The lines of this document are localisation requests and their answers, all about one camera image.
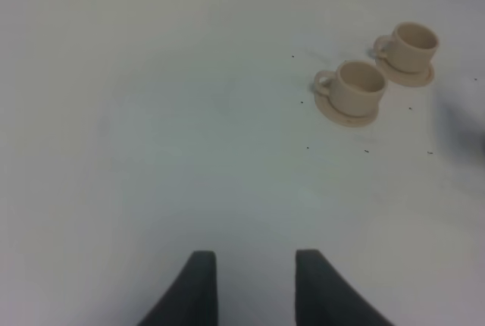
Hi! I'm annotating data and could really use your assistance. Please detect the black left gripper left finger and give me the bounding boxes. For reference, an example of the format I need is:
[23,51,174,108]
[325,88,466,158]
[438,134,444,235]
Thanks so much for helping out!
[139,251,219,326]

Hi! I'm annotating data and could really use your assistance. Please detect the far beige teacup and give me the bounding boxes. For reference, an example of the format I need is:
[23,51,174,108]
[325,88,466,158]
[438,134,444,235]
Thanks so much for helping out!
[373,22,440,74]

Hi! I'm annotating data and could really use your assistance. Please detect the near beige cup saucer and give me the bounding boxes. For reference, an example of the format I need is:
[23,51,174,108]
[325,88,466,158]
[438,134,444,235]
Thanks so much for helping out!
[314,93,379,127]

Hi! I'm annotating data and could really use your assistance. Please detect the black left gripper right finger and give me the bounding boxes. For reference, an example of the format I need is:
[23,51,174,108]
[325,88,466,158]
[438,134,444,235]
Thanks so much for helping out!
[295,249,391,325]

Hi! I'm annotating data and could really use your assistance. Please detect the near beige teacup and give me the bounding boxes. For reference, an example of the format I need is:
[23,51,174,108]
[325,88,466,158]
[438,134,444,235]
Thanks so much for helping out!
[313,60,387,117]

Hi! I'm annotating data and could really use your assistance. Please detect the far beige cup saucer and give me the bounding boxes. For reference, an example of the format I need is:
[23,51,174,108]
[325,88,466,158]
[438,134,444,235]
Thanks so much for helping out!
[375,58,435,87]

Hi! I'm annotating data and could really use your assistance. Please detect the beige cup saucer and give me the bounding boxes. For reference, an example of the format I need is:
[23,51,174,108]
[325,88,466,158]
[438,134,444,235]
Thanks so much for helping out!
[375,58,435,87]
[314,93,379,127]

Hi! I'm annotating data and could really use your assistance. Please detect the beige teacup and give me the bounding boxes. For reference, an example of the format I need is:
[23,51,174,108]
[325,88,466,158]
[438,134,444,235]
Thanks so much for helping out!
[373,22,440,74]
[313,60,387,117]

